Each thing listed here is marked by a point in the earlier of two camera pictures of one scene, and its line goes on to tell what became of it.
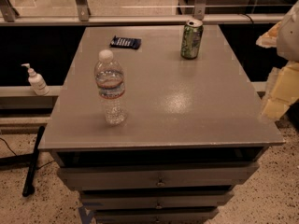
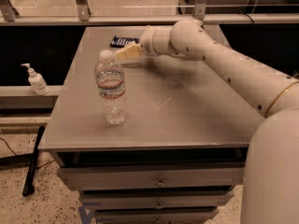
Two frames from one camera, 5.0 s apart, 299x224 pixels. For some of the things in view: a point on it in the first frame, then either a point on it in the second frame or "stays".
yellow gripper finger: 269,39 → 129,52
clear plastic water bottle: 109,77 stays
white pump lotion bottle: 36,81 stays
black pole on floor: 29,187 stays
